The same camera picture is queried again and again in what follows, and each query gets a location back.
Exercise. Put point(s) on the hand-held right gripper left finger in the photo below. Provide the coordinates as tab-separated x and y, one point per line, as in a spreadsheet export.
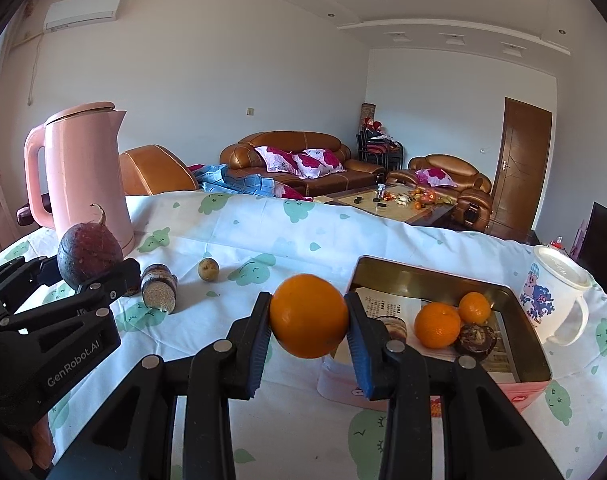
256	360

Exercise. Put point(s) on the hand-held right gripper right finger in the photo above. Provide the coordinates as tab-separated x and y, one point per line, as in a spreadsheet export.
361	360

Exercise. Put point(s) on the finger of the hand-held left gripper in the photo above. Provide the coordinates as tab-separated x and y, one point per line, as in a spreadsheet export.
118	280
28	272

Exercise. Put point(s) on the purple passion fruit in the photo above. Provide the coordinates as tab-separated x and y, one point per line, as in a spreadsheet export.
88	255

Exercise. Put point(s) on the orange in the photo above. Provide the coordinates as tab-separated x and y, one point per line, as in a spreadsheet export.
437	326
308	315
475	307

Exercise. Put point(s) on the small brown round fruit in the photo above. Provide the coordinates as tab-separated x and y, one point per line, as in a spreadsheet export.
208	269

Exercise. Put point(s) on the pink metal tin box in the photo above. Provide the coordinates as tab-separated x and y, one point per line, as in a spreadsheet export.
408	272

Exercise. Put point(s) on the dark brown round fruit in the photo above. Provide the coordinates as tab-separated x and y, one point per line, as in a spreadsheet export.
476	342

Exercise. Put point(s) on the dark red chair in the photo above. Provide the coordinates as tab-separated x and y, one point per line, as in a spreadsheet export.
31	212

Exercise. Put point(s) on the white paper leaflet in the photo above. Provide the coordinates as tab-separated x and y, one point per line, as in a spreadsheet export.
388	302

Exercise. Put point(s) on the pink electric kettle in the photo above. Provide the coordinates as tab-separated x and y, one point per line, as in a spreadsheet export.
83	175

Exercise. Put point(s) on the printed picture sheet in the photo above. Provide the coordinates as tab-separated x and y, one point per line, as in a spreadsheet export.
503	355

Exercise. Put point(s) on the wooden coffee table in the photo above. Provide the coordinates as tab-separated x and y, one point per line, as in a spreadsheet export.
378	210

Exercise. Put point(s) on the blue plaid blanket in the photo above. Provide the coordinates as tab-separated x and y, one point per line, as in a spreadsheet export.
243	182

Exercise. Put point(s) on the pink floral cloth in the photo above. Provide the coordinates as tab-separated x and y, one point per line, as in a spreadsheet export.
293	194

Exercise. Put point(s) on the pile of snacks and oranges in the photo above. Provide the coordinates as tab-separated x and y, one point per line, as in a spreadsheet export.
423	199

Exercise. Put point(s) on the pink floral pillow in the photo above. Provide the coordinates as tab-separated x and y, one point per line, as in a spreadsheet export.
318	162
436	176
278	160

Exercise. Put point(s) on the white cartoon mug with lid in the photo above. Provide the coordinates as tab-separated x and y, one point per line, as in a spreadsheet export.
548	295

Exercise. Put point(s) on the stacked dark chairs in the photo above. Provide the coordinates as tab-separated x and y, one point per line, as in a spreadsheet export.
378	150

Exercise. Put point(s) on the brown leather armchair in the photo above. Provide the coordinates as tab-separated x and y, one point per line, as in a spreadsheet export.
453	165

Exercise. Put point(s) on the brown leather three-seat sofa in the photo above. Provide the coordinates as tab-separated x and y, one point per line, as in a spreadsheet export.
283	140

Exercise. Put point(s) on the red plush toy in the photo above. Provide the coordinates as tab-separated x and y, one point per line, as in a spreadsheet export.
373	123

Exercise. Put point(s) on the brown wooden door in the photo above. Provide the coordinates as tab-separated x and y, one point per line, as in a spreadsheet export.
521	170

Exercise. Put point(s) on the white air conditioner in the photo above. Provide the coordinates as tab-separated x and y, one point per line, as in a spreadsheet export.
83	10

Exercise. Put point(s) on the black television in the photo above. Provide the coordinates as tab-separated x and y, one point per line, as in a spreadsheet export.
603	245

